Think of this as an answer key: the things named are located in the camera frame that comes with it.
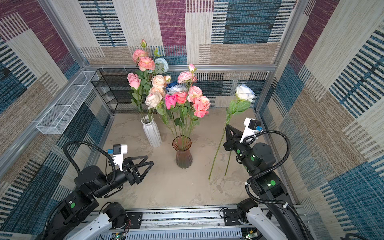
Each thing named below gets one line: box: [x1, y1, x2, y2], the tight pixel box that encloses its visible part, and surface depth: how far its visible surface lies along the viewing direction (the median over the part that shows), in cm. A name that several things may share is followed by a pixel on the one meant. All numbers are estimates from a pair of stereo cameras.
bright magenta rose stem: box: [165, 94, 178, 139], surface depth 62 cm
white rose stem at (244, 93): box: [208, 84, 255, 180], surface depth 58 cm
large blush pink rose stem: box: [149, 86, 166, 98], surface depth 72 cm
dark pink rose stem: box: [176, 92, 188, 145], surface depth 64 cm
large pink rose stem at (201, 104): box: [189, 96, 211, 144], surface depth 59 cm
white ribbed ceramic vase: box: [140, 115, 162, 148], surface depth 88 cm
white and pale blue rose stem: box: [153, 48, 169, 77], surface depth 75 cm
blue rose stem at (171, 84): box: [166, 81, 178, 91], surface depth 74 cm
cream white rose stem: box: [144, 92, 163, 122], surface depth 67 cm
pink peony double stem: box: [132, 39, 156, 120], surface depth 70 cm
